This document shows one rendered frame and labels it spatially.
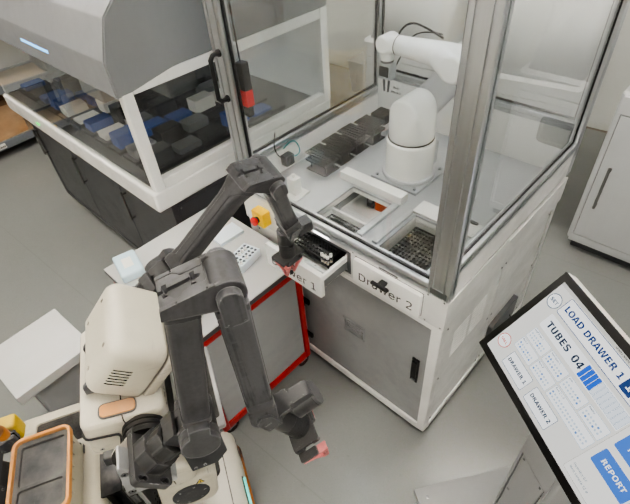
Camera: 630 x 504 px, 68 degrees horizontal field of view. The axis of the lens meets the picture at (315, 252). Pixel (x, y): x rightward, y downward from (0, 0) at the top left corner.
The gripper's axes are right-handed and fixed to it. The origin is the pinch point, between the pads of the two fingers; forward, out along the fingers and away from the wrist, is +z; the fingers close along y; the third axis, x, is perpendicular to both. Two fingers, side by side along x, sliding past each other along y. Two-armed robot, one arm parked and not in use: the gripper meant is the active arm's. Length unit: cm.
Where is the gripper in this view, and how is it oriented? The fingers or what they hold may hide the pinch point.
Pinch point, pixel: (290, 271)
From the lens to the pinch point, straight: 169.3
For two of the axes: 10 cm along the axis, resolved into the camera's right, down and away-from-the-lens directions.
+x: -7.3, -4.4, 5.3
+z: 0.5, 7.3, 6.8
